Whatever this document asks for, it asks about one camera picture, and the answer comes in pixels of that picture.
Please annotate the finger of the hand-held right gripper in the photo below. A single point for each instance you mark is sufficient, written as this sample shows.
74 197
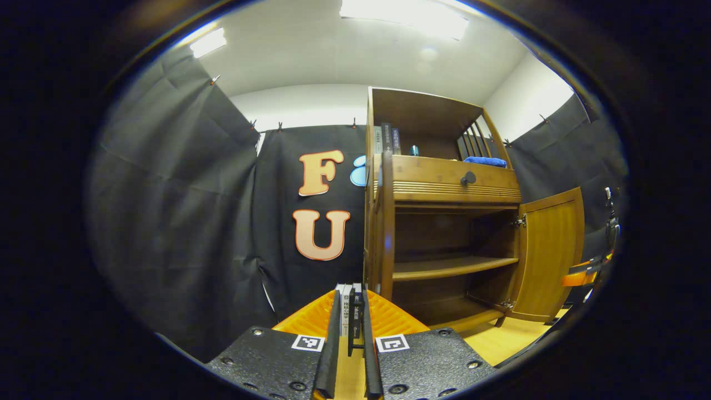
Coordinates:
580 276

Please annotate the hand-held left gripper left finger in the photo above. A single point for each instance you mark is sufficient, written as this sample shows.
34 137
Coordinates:
330 355

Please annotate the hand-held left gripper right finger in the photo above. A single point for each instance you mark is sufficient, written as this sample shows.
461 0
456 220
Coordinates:
371 361

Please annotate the wooden shoe cabinet door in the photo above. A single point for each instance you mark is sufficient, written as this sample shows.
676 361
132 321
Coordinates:
387 222
550 255

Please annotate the wooden double-door shoe cabinet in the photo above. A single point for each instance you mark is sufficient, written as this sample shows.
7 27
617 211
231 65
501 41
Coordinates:
422 111

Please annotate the white printed box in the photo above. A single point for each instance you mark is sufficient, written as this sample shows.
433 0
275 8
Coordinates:
344 311

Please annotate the folded blue towel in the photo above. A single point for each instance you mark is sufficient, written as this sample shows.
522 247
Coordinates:
485 161

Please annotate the wooden drawer with black knob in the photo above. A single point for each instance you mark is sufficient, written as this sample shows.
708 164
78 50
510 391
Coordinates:
433 175

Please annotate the black backdrop cloth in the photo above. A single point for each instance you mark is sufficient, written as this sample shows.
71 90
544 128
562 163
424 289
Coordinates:
178 222

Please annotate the grey book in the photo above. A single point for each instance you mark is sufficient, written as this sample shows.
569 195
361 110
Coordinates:
377 141

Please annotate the blue book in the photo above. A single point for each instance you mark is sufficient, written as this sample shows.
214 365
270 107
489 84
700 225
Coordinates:
396 142

